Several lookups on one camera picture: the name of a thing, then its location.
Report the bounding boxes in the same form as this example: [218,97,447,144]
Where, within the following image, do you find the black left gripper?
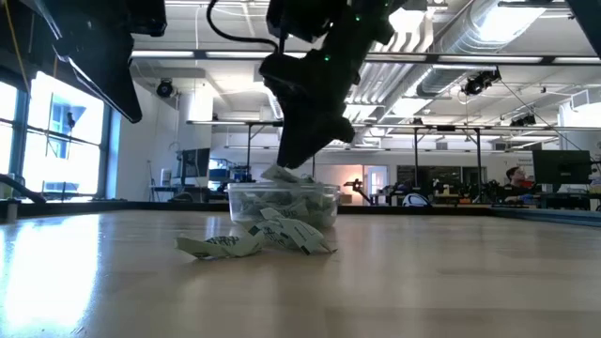
[21,0,144,125]

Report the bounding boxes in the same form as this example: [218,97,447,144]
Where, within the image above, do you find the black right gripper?
[258,48,362,170]

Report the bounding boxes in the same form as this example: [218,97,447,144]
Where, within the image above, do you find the green white stevia packet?
[176,234,267,260]
[259,206,288,222]
[260,163,316,185]
[247,219,288,250]
[274,218,337,257]
[281,192,337,230]
[233,190,278,220]

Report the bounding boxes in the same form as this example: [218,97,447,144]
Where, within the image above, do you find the clear plastic bin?
[227,181,341,231]

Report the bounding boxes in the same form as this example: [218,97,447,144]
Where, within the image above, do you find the white LED light strip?
[439,55,544,64]
[206,51,307,60]
[364,53,436,62]
[553,56,601,65]
[131,50,194,59]

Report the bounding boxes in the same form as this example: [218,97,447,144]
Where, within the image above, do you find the large glass window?
[0,69,112,201]

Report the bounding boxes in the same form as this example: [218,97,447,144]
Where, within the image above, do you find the blue white soccer ball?
[401,192,431,208]

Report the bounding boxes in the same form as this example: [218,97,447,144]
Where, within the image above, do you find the black computer monitor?
[532,149,593,186]
[180,147,212,187]

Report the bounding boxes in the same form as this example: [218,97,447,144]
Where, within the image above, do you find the dark office desk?
[149,185,212,204]

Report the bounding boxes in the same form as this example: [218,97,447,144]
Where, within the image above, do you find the black slanted strut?
[0,174,47,206]

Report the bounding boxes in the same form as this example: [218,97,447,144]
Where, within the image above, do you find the white ceiling light panel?
[389,0,426,35]

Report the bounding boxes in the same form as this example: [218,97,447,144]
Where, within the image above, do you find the person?
[502,165,537,204]

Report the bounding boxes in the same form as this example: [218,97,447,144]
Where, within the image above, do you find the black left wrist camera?
[124,0,168,38]

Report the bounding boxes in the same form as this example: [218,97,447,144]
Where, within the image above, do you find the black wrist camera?
[124,0,168,38]
[266,0,351,44]

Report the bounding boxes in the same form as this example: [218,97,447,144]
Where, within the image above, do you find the black metal rig frame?
[412,124,483,198]
[245,120,318,184]

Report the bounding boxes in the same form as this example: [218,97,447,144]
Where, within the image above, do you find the black overhead frame bar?
[129,48,601,67]

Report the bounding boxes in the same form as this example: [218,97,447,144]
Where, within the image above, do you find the thin yellow cable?
[2,0,30,84]

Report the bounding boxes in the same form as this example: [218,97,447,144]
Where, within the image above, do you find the white ribbed ceiling duct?
[345,35,438,118]

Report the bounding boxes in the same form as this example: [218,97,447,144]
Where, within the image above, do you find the black camera cable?
[206,0,282,52]

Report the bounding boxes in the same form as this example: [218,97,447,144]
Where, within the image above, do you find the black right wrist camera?
[266,0,351,44]

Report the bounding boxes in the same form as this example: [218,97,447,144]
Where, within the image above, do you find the silver ventilation duct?
[415,0,555,98]

